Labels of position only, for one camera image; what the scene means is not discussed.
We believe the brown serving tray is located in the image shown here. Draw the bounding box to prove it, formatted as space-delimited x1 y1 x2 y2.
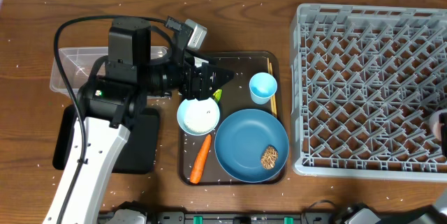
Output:
198 51 286 186

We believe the light blue rice bowl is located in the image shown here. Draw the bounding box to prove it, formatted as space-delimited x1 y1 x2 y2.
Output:
177 98 221 136

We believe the light blue cup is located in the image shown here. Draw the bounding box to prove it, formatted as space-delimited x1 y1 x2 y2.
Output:
249 73 278 105

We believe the wooden chopstick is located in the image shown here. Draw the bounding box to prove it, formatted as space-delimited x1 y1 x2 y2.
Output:
269 62 278 118
266 57 277 117

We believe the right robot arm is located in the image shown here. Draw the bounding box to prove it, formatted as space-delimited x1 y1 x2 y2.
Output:
332 110 446 224

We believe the pink and white cup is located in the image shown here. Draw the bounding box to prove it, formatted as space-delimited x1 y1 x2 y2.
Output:
429 109 446 140

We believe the blue plate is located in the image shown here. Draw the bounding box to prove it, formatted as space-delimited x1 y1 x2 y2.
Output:
214 109 289 183

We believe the brown patterned food piece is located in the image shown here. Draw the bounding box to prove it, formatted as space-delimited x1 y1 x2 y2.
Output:
261 145 279 170

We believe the clear plastic bin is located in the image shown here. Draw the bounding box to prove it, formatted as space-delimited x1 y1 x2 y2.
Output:
49 45 173 100

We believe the green foil snack wrapper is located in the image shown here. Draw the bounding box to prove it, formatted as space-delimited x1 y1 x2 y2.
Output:
212 89 222 103

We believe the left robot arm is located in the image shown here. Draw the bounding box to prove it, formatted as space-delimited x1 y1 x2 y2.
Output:
45 15 234 223

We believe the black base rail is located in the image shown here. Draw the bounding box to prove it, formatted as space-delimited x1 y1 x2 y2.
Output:
97 210 336 224

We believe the orange carrot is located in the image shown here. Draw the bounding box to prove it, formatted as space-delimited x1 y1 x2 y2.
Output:
190 134 212 184

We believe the black plastic tray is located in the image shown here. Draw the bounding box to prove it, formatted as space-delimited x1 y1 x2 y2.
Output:
52 105 160 174

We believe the grey dishwasher rack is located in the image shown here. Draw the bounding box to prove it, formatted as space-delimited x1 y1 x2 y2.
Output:
290 3 446 182

